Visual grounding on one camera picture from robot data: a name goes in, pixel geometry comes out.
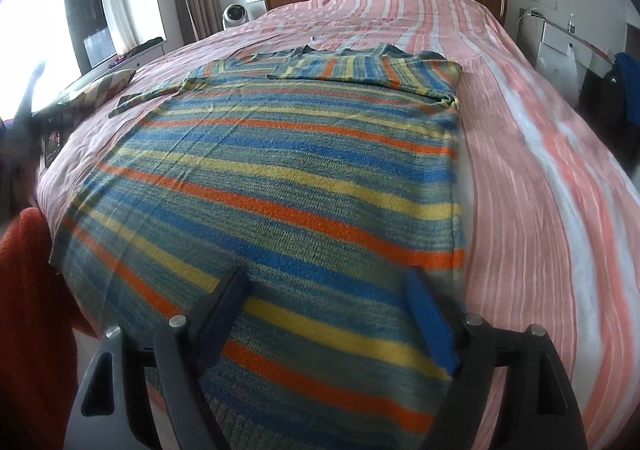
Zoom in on striped pillow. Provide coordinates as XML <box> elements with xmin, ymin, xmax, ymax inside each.
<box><xmin>60</xmin><ymin>69</ymin><xmax>137</xmax><ymax>111</ymax></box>

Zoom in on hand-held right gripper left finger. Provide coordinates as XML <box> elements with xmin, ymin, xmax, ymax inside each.
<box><xmin>64</xmin><ymin>267</ymin><xmax>251</xmax><ymax>450</ymax></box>

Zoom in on red-orange cloth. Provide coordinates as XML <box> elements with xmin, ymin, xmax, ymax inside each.
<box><xmin>0</xmin><ymin>207</ymin><xmax>88</xmax><ymax>450</ymax></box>

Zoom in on white plastic bag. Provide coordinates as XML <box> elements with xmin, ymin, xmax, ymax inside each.
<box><xmin>536</xmin><ymin>42</ymin><xmax>581</xmax><ymax>103</ymax></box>

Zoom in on window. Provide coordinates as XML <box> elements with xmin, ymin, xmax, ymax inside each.
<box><xmin>0</xmin><ymin>0</ymin><xmax>118</xmax><ymax>116</ymax></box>

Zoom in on dark cloth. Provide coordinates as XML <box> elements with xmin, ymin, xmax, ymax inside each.
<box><xmin>125</xmin><ymin>36</ymin><xmax>165</xmax><ymax>53</ymax></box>

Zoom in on bed with pink striped sheet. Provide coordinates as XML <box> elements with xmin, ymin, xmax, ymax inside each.
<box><xmin>37</xmin><ymin>0</ymin><xmax>640</xmax><ymax>450</ymax></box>

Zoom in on striped knit sweater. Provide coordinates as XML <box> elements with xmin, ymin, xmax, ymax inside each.
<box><xmin>49</xmin><ymin>44</ymin><xmax>466</xmax><ymax>450</ymax></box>

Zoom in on smartphone with lit screen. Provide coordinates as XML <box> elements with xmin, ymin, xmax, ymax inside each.
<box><xmin>44</xmin><ymin>130</ymin><xmax>63</xmax><ymax>167</ymax></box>

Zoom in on white board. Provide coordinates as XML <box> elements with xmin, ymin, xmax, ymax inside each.
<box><xmin>539</xmin><ymin>24</ymin><xmax>576</xmax><ymax>51</ymax></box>

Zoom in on white sheer curtain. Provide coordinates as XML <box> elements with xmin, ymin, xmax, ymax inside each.
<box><xmin>97</xmin><ymin>0</ymin><xmax>137</xmax><ymax>56</ymax></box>

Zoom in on black garment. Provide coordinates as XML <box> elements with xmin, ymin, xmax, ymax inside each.
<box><xmin>580</xmin><ymin>70</ymin><xmax>633</xmax><ymax>166</ymax></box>

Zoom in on blue garment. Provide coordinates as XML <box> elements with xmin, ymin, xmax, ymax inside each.
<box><xmin>612</xmin><ymin>51</ymin><xmax>640</xmax><ymax>123</ymax></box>

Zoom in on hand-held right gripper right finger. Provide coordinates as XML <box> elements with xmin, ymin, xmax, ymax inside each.
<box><xmin>404</xmin><ymin>267</ymin><xmax>588</xmax><ymax>450</ymax></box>

